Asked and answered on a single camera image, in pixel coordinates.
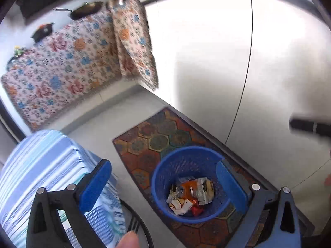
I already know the crushed drink can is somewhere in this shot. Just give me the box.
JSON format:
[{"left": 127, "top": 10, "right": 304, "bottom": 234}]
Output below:
[{"left": 177, "top": 180, "right": 200, "bottom": 200}]

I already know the blue striped tablecloth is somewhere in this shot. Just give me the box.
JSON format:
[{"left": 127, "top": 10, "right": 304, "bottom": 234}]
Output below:
[{"left": 0, "top": 130, "right": 127, "bottom": 248}]

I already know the condiment bottle rack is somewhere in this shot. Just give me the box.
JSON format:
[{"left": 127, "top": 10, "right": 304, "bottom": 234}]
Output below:
[{"left": 6, "top": 46, "right": 28, "bottom": 71}]

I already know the large printed cloth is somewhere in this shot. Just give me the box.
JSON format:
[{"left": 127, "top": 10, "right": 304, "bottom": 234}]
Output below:
[{"left": 0, "top": 8, "right": 122, "bottom": 133}]

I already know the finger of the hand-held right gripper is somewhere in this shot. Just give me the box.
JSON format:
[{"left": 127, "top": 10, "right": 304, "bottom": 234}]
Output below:
[{"left": 289, "top": 118, "right": 331, "bottom": 136}]

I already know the blue plastic wastebasket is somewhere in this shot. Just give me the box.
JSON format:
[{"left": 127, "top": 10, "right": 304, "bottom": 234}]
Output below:
[{"left": 151, "top": 146, "right": 249, "bottom": 225}]

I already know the black clay pot red lid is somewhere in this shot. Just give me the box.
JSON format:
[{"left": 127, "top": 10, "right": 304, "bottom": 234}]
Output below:
[{"left": 31, "top": 22, "right": 55, "bottom": 42}]

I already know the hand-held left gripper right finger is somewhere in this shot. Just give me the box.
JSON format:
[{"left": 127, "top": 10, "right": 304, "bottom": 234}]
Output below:
[{"left": 215, "top": 159, "right": 302, "bottom": 248}]

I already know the green and white carton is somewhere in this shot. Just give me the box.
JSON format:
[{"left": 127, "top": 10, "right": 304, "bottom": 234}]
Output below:
[{"left": 195, "top": 177, "right": 215, "bottom": 206}]

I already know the person's left hand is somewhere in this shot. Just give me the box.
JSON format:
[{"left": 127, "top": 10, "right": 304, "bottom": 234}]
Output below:
[{"left": 117, "top": 231, "right": 140, "bottom": 248}]

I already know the small printed cloth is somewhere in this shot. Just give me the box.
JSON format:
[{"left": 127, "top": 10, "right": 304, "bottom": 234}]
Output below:
[{"left": 110, "top": 0, "right": 160, "bottom": 91}]

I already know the hexagon patterned floor mat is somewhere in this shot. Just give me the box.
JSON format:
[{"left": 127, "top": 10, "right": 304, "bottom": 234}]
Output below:
[{"left": 112, "top": 107, "right": 261, "bottom": 248}]

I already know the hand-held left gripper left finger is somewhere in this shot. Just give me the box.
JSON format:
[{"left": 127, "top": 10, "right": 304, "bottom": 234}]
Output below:
[{"left": 26, "top": 159, "right": 113, "bottom": 248}]

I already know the dark wok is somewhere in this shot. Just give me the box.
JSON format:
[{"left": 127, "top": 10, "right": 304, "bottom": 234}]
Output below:
[{"left": 53, "top": 1, "right": 104, "bottom": 21}]

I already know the steel pot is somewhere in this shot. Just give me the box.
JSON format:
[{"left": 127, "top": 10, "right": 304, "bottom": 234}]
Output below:
[{"left": 106, "top": 0, "right": 127, "bottom": 10}]

